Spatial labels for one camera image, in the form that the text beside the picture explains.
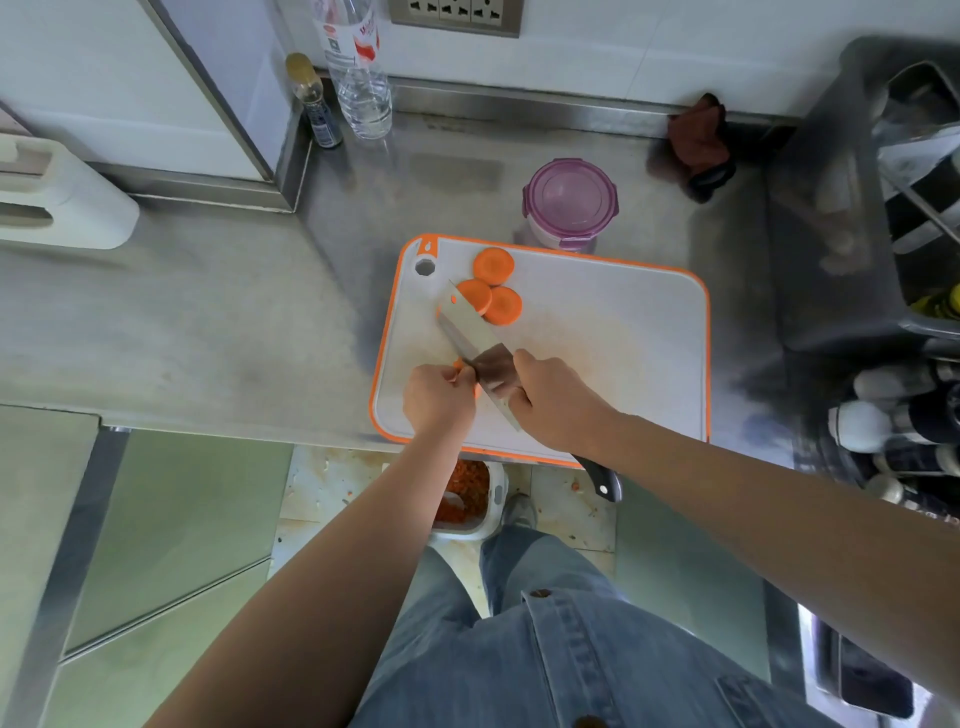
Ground white orange-rimmed cutting board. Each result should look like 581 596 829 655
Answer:
368 233 712 470

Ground person's right hand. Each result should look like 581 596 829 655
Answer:
503 348 620 455

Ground group of seasoning bottles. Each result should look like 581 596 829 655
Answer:
827 359 960 526

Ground grey wall socket panel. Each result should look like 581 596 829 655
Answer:
387 0 524 39

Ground person's right forearm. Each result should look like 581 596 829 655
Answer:
584 412 960 703

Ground small gold-capped bottle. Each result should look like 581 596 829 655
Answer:
284 52 345 151

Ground pale green cabinet front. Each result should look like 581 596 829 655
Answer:
41 431 294 728
613 479 774 684

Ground clear plastic water bottle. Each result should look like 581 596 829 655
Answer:
311 0 394 142

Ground white and black bag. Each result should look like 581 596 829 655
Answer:
873 63 960 256

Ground round carrot slice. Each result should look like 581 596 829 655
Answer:
472 246 517 288
455 278 495 317
483 285 525 328

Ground blue denim shirt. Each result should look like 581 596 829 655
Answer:
479 584 849 728

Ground grey right shoe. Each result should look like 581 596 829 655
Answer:
500 493 538 532

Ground purple lidded container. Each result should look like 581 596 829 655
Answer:
521 157 621 253

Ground black-handled kitchen knife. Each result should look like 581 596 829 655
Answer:
437 281 624 504

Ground dark red cloth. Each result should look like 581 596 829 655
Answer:
667 92 738 204

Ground person's left hand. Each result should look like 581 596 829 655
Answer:
402 363 479 440

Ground blue denim trousers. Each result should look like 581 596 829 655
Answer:
352 524 624 728

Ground white waste bin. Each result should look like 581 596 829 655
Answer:
428 459 510 543

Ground person's left forearm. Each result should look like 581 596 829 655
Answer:
146 427 470 728

